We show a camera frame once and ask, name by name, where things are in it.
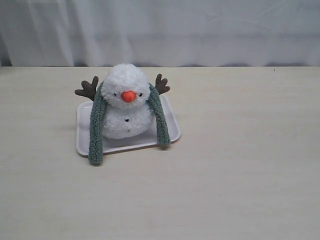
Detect green knitted scarf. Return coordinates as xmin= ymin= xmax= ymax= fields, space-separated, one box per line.
xmin=88 ymin=83 xmax=171 ymax=166

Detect white plush snowman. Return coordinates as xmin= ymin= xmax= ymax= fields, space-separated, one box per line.
xmin=74 ymin=63 xmax=170 ymax=140

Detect white curtain backdrop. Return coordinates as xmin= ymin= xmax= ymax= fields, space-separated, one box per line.
xmin=0 ymin=0 xmax=320 ymax=67

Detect white rectangular plastic tray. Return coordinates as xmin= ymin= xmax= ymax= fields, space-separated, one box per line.
xmin=75 ymin=94 xmax=181 ymax=157

